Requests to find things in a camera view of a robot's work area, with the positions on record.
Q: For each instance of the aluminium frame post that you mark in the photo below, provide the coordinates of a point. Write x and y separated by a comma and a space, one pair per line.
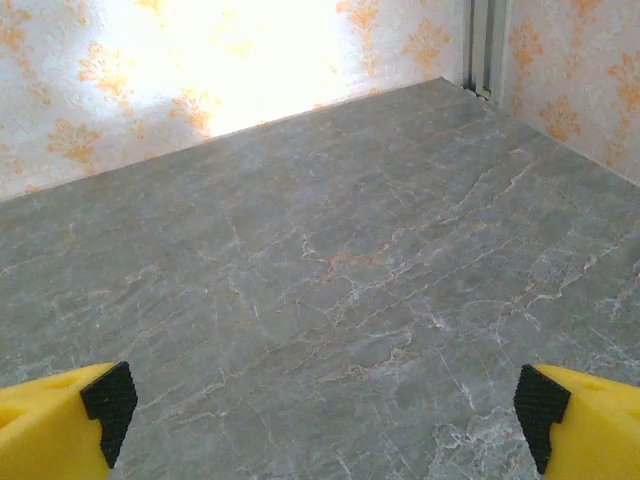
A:
482, 45

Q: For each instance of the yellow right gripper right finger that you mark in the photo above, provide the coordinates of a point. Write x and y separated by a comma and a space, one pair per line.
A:
595, 430

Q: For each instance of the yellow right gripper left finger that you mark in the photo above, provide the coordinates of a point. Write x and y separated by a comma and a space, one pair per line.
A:
45, 430

